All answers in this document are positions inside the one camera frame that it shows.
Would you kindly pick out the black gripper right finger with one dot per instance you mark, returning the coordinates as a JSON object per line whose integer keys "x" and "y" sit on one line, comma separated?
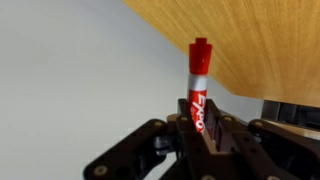
{"x": 260, "y": 150}

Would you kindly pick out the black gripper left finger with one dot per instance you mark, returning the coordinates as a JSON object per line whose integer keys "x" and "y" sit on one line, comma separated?
{"x": 160, "y": 150}

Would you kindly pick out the red Expo marker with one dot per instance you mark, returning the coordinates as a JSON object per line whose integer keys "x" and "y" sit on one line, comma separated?
{"x": 199, "y": 73}

